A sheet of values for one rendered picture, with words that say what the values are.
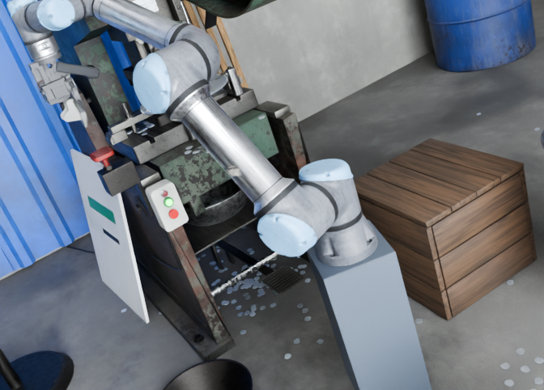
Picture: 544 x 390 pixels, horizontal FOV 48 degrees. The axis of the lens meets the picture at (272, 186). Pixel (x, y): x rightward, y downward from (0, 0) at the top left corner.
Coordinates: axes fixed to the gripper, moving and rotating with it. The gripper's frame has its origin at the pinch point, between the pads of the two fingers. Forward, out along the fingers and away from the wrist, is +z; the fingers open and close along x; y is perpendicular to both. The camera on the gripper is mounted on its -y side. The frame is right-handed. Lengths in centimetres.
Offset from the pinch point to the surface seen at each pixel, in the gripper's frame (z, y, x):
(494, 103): 86, -194, -37
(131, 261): 61, 1, -34
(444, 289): 75, -63, 55
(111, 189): 19.8, 2.3, 3.0
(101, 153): 9.4, 0.2, 1.7
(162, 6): -19.0, -38.1, -14.6
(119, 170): 15.7, -2.1, 3.0
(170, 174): 24.7, -15.8, 1.0
